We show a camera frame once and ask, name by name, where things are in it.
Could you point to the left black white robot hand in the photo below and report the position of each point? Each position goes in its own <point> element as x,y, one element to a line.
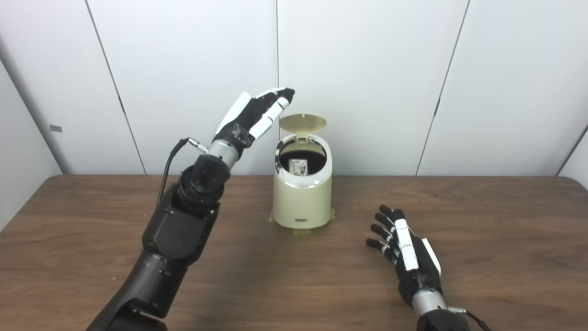
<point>250,117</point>

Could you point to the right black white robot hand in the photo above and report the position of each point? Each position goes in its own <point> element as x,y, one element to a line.
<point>413,262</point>

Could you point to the white green milk carton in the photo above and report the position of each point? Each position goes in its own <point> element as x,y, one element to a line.
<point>298,168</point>

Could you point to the cream-colored lidded bin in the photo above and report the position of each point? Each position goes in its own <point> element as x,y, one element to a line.
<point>303,202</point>

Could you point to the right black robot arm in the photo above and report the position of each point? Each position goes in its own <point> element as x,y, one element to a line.
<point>436,317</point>

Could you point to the grey wall sticker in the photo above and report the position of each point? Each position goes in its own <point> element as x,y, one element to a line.
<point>56,128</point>

